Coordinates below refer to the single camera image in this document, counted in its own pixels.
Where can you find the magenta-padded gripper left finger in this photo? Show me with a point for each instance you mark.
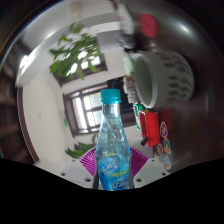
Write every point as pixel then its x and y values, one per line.
pixel 87 163

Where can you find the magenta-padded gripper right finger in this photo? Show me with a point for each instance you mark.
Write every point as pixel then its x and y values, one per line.
pixel 137 161

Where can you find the clear bottle with teal cap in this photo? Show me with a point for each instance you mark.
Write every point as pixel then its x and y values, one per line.
pixel 112 160

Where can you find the red plastic box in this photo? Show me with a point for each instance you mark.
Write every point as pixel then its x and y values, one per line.
pixel 150 128

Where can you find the green box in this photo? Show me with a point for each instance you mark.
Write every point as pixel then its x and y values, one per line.
pixel 138 107

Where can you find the tray of small packets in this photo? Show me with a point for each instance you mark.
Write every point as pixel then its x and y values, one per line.
pixel 130 90

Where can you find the black chair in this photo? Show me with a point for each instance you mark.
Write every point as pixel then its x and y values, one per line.
pixel 115 83

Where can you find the grey-green patterned mug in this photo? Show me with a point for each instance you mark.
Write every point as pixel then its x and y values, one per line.
pixel 170 80

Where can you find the flat round red coaster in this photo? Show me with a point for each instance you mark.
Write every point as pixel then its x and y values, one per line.
pixel 149 25

